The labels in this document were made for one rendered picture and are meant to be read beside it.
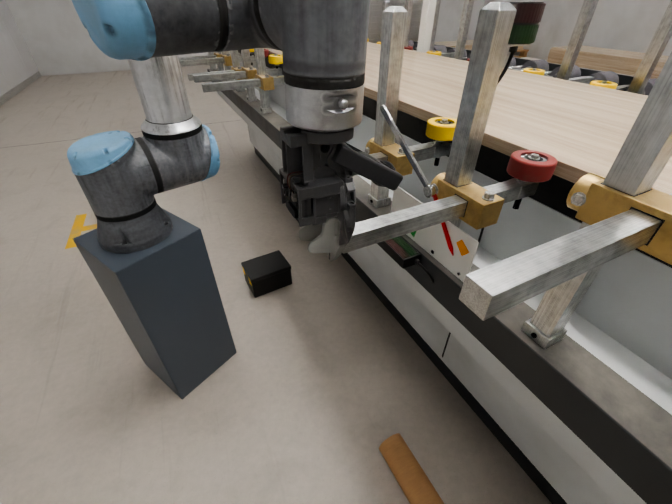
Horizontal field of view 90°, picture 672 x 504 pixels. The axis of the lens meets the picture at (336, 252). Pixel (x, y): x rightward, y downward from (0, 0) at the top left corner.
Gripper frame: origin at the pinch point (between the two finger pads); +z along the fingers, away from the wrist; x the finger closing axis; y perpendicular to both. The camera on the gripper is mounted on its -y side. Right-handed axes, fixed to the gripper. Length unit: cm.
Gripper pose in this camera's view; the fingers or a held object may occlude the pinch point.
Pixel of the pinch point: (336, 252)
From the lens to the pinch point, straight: 53.5
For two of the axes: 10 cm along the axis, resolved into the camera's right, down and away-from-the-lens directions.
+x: 4.5, 5.5, -7.1
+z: -0.2, 8.0, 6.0
